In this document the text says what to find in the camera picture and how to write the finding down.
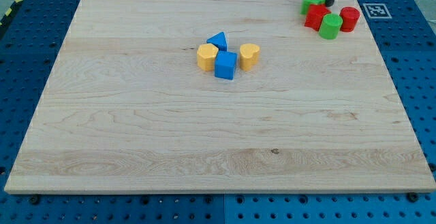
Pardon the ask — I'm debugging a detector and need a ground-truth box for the green cylinder block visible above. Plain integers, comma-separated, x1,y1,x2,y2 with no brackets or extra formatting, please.
318,13,343,39

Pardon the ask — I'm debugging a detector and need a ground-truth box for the white fiducial marker tag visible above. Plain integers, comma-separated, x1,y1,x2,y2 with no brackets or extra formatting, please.
363,3,392,19

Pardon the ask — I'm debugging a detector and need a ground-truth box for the wooden board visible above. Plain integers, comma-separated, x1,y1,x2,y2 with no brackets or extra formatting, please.
5,0,435,195

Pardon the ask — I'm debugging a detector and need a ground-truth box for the red star block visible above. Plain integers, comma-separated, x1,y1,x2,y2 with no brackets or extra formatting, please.
304,4,331,31

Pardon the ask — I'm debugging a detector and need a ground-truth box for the black bolt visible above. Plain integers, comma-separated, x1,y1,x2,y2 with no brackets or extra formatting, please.
29,195,40,205
406,192,420,203

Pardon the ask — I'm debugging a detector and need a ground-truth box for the red cylinder block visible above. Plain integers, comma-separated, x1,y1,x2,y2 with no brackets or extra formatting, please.
340,7,360,32

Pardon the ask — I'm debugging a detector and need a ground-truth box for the black bolt front right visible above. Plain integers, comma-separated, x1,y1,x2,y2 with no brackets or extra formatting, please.
406,192,420,203

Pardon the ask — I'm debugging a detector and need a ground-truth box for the yellow hexagon block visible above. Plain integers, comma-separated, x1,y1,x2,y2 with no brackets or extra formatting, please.
197,44,219,71

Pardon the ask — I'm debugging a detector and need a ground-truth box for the blue cube block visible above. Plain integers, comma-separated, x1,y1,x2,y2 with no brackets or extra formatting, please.
214,50,237,80

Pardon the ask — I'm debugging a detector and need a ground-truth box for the black bolt front left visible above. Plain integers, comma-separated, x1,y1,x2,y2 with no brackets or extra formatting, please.
29,195,40,205

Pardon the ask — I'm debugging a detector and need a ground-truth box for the blue triangle block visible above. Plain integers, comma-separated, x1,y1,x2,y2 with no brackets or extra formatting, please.
206,32,228,51

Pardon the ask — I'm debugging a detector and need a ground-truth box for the yellow heart block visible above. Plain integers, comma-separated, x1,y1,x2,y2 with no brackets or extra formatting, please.
239,43,260,71

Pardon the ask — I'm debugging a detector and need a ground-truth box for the green star block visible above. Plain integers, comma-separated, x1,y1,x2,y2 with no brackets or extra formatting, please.
300,0,326,15

